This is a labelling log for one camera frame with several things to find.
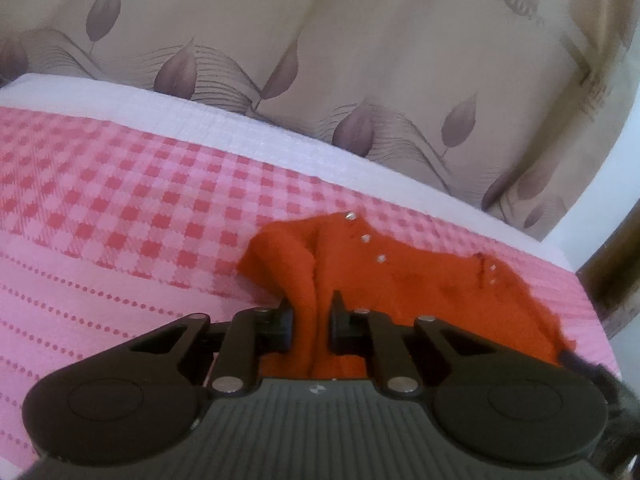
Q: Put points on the beige leaf print curtain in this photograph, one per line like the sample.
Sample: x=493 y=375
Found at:
x=350 y=40

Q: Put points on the pink checked blanket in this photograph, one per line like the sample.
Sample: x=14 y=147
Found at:
x=125 y=220

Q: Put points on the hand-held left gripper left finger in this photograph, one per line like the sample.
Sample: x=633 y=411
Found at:
x=282 y=327

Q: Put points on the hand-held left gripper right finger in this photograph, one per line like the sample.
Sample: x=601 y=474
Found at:
x=340 y=327

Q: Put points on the white bed mattress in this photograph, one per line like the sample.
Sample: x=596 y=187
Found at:
x=200 y=120

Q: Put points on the brown wooden frame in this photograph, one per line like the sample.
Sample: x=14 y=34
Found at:
x=615 y=280

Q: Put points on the red knitted sweater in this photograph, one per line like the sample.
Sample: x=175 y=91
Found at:
x=400 y=280

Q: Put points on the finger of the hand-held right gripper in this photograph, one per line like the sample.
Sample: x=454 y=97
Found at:
x=580 y=362

